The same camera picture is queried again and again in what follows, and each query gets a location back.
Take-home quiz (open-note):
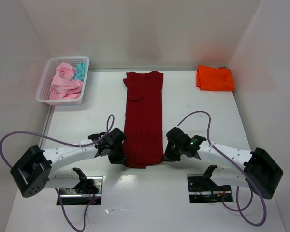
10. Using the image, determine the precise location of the teal t shirt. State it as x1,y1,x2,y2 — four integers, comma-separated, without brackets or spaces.
73,63,87,82

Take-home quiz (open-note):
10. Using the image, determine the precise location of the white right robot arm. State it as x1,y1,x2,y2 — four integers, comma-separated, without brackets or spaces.
163,127,283,199

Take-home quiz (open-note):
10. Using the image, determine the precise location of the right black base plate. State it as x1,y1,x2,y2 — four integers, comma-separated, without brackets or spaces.
187,175,233,203

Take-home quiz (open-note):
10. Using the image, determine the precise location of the dark red t shirt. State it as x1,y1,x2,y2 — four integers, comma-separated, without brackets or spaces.
123,71,163,168

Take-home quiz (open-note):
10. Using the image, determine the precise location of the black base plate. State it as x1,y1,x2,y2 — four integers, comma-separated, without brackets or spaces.
187,175,233,203
59,176,103,205

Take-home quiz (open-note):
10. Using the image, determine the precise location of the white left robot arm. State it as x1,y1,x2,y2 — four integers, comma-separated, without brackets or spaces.
10,128,126,198

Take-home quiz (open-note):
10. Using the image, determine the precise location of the white plastic laundry basket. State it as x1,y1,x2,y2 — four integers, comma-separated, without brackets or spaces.
36,56,90,106

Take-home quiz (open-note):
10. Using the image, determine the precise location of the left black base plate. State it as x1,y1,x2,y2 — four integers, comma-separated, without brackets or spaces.
59,176,103,205

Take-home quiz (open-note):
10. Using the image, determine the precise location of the orange folded t shirt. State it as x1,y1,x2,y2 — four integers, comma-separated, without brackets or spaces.
196,65,235,91

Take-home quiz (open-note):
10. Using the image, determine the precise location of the pink t shirt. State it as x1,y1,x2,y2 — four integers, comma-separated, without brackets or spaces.
50,62,83,100

